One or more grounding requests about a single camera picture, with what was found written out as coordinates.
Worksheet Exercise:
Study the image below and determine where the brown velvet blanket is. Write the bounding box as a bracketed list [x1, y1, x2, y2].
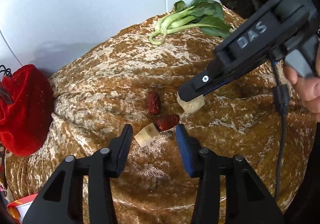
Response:
[1, 16, 281, 223]

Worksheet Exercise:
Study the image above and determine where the black cable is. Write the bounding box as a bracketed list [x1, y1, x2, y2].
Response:
[268, 51, 291, 202]

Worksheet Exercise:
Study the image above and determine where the green bok choy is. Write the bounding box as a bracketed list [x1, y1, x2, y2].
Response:
[149, 0, 233, 45]

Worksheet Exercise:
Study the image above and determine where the white yam cube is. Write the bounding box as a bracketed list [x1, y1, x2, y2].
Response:
[135, 123, 160, 147]

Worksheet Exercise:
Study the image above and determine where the white yam chunk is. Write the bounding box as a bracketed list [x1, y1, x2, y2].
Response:
[177, 94, 205, 113]

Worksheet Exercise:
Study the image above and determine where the person right hand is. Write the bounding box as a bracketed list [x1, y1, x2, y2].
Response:
[283, 64, 320, 122]

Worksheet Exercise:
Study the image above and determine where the red jujube date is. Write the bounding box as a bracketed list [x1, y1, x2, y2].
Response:
[146, 92, 161, 115]
[154, 114, 180, 132]

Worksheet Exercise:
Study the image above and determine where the red velvet drawstring pouch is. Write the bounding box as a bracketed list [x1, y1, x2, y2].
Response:
[1, 65, 54, 156]

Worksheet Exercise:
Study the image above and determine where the red white box tray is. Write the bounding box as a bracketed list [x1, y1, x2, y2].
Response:
[8, 194, 37, 224]

